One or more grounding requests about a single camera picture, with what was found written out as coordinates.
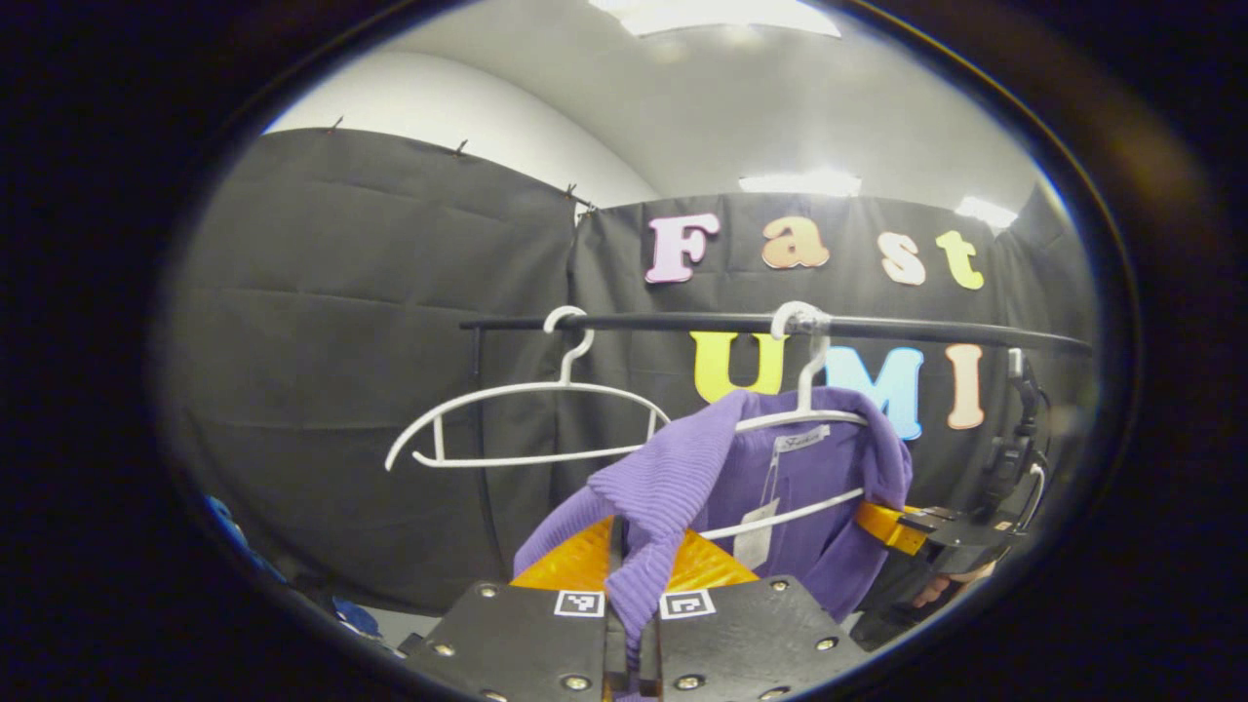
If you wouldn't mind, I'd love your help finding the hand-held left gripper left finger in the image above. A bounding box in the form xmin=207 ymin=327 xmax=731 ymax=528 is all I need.
xmin=405 ymin=517 xmax=625 ymax=702

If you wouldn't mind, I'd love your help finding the white garment tag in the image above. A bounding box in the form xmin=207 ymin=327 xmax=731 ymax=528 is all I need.
xmin=733 ymin=497 xmax=781 ymax=571

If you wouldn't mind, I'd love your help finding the ceiling light panel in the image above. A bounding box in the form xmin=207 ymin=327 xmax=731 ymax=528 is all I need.
xmin=955 ymin=195 xmax=1020 ymax=230
xmin=590 ymin=0 xmax=841 ymax=38
xmin=738 ymin=171 xmax=864 ymax=198

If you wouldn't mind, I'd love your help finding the blue cloth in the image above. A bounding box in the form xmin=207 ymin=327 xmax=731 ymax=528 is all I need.
xmin=205 ymin=495 xmax=383 ymax=640

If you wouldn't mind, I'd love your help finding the black clothes rack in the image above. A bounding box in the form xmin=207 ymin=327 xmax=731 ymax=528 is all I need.
xmin=460 ymin=312 xmax=1093 ymax=586

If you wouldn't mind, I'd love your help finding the purple jacket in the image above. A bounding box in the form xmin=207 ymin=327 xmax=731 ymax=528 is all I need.
xmin=512 ymin=386 xmax=915 ymax=698

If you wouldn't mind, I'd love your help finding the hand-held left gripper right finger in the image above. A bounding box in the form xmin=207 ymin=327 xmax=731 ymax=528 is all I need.
xmin=639 ymin=529 xmax=869 ymax=702

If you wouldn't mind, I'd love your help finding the white clothes hanger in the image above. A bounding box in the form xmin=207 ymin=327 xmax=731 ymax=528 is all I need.
xmin=385 ymin=305 xmax=672 ymax=472
xmin=697 ymin=300 xmax=869 ymax=542

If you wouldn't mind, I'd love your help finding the black backdrop cloth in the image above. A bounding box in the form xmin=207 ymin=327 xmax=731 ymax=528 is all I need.
xmin=161 ymin=127 xmax=1098 ymax=635

